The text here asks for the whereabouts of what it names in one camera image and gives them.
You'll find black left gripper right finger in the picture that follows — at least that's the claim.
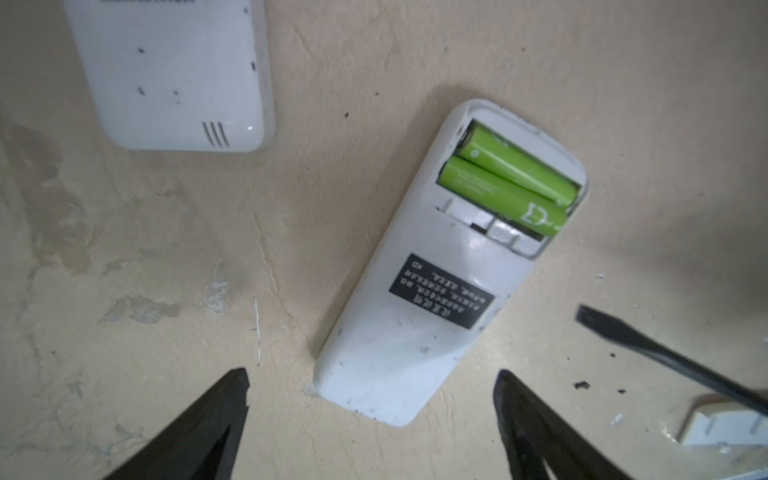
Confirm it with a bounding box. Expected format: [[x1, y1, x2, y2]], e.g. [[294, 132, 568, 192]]
[[493, 370, 629, 479]]

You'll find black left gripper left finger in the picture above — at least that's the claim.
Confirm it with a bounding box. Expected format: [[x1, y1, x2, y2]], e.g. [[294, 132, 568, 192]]
[[107, 367, 250, 479]]

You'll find pink handled screwdriver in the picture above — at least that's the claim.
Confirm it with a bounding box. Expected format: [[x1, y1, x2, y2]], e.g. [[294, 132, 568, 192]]
[[575, 304, 767, 417]]

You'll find red and white remote control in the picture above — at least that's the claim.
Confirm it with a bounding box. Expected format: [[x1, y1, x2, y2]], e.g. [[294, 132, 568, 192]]
[[313, 99, 588, 426]]

